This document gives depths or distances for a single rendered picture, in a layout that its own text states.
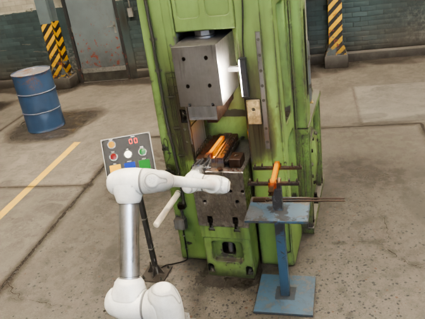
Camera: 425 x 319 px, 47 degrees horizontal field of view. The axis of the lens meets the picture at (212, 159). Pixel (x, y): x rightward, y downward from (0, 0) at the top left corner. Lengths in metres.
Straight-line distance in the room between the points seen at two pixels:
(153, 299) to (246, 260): 1.38
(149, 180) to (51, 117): 5.46
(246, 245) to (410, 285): 1.16
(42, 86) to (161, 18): 4.50
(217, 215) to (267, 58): 1.15
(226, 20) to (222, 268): 1.81
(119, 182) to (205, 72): 1.04
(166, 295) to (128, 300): 0.20
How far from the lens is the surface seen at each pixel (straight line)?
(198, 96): 3.22
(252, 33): 3.16
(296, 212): 3.17
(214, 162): 3.38
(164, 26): 3.33
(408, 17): 9.15
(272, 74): 3.21
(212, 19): 3.21
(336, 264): 3.91
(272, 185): 2.91
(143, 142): 3.42
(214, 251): 3.78
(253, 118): 3.31
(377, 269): 3.88
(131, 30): 9.62
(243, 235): 3.56
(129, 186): 2.46
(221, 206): 3.47
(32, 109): 7.72
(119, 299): 2.54
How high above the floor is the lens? 2.39
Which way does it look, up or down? 25 degrees down
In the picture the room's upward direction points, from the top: 8 degrees counter-clockwise
